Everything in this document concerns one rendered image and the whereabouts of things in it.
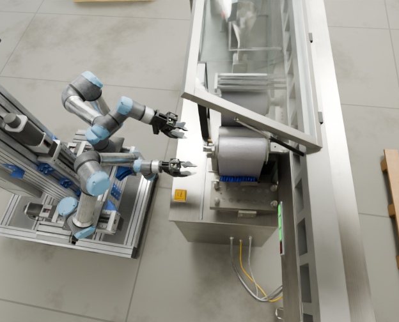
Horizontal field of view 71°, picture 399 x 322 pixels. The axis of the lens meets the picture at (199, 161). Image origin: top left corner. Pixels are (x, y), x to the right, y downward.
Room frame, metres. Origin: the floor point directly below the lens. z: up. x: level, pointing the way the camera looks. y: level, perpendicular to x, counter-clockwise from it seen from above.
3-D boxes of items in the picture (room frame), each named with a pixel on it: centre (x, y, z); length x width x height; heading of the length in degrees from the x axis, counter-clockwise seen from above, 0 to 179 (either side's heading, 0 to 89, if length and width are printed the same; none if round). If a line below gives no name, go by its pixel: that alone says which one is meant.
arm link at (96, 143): (1.08, 0.66, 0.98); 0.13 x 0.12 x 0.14; 130
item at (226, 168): (0.60, -0.22, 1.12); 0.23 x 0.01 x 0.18; 76
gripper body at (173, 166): (0.69, 0.17, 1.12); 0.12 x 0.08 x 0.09; 76
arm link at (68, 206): (0.60, 0.81, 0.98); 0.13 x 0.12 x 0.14; 30
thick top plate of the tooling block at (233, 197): (0.48, -0.22, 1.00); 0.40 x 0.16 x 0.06; 76
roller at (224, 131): (0.78, -0.26, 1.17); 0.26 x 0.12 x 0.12; 76
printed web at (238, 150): (0.79, -0.26, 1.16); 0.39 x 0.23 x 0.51; 166
